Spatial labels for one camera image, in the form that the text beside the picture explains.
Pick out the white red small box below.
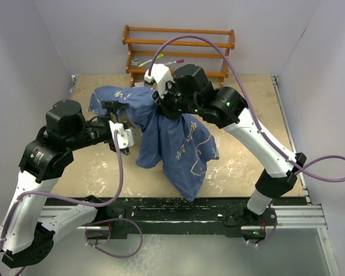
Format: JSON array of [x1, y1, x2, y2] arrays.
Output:
[[134, 82, 145, 87]]

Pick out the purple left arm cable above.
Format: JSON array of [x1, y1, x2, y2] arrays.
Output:
[[0, 131, 124, 276]]

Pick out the green cap marker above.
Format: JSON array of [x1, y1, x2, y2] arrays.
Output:
[[138, 53, 164, 67]]

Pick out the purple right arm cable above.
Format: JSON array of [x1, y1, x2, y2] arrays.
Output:
[[148, 34, 345, 182]]

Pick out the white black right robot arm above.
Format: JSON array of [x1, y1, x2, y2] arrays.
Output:
[[144, 64, 306, 225]]

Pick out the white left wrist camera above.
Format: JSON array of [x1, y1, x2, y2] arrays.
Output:
[[109, 121, 135, 150]]

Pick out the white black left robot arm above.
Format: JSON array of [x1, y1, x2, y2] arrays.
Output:
[[0, 100, 135, 269]]

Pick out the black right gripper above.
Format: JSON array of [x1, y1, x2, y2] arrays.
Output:
[[152, 80, 200, 122]]

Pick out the blue printed pillowcase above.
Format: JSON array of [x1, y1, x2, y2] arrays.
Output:
[[89, 86, 219, 202]]

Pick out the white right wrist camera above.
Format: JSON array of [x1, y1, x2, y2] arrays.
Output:
[[144, 64, 173, 99]]

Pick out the wooden slatted rack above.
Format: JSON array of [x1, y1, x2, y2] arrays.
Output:
[[122, 25, 236, 87]]

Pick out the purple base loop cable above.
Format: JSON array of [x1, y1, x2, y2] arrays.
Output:
[[85, 217, 144, 259]]

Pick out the magenta cap marker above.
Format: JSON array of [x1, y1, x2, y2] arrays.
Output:
[[163, 59, 185, 66]]

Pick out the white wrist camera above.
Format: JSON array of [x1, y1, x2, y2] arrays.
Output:
[[109, 121, 135, 150], [144, 64, 173, 99]]

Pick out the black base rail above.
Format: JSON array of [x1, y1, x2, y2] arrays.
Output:
[[43, 197, 279, 240]]

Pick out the pale green small clips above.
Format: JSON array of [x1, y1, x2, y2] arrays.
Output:
[[131, 58, 140, 66]]

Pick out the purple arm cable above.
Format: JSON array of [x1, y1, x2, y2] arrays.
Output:
[[148, 34, 345, 182], [0, 131, 124, 276]]

